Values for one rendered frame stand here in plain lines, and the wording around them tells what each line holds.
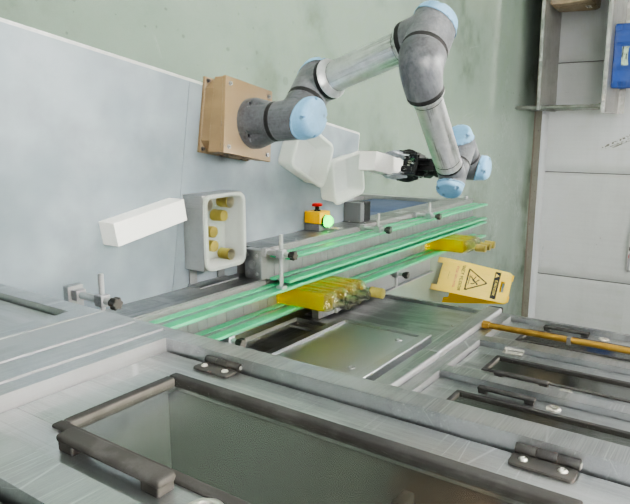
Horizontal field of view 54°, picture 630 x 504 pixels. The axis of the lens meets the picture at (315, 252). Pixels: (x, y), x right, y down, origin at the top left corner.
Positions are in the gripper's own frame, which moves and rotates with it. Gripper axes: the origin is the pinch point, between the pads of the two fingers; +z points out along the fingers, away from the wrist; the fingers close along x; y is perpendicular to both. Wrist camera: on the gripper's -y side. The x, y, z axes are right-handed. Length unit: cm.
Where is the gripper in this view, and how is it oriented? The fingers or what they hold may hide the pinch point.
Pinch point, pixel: (387, 165)
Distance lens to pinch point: 212.1
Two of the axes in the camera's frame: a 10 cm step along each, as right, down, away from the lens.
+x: -1.0, 9.9, 0.6
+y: -5.6, 0.0, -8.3
